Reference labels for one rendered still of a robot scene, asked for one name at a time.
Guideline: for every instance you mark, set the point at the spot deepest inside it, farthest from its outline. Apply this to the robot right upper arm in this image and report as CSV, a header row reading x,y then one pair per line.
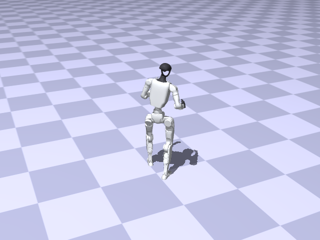
x,y
175,94

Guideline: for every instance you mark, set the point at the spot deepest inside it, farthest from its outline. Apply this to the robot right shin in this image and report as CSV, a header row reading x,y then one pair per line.
x,y
167,159

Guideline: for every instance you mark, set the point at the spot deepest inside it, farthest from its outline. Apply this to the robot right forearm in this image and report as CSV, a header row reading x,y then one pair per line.
x,y
182,106

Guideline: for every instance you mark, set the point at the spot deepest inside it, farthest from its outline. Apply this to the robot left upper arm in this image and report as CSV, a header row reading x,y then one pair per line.
x,y
146,88

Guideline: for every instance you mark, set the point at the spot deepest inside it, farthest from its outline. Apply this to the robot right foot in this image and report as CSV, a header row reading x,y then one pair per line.
x,y
164,177

